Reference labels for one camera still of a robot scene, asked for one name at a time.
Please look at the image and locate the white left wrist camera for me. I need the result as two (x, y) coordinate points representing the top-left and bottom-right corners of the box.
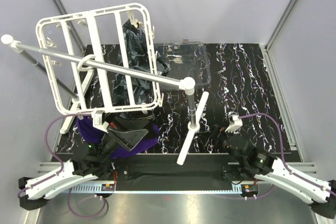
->
(91, 110), (109, 133)

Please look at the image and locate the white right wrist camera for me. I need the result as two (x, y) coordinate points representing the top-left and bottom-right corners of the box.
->
(225, 112), (243, 133)

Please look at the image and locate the clear plastic bin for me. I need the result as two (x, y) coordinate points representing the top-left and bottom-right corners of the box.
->
(154, 41), (211, 89)

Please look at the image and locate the white clip drying hanger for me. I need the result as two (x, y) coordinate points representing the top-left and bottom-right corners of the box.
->
(36, 3), (163, 115)

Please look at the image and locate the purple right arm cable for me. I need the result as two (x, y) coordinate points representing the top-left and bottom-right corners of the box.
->
(232, 112), (333, 201)

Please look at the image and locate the dark patterned sock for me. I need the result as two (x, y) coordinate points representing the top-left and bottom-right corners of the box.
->
(111, 19), (171, 109)

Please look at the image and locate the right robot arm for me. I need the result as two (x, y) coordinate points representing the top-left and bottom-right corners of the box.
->
(210, 125), (335, 219)

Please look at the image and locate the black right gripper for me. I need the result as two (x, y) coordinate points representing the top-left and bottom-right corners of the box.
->
(196, 125), (244, 164)

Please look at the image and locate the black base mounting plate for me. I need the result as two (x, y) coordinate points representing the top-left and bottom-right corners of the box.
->
(110, 153), (270, 192)

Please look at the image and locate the metal hanging rack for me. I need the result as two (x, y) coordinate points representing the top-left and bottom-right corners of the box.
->
(1, 34), (209, 165)

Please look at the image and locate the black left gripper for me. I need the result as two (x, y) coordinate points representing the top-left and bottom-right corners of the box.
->
(97, 116), (151, 164)

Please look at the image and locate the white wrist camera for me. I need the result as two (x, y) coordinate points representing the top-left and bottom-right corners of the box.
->
(91, 110), (109, 133)
(225, 112), (243, 133)

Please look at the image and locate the purple fleece sock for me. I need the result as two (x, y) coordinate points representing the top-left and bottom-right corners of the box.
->
(76, 116), (159, 160)

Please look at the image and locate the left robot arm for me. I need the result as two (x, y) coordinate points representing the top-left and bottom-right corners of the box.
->
(18, 120), (158, 211)

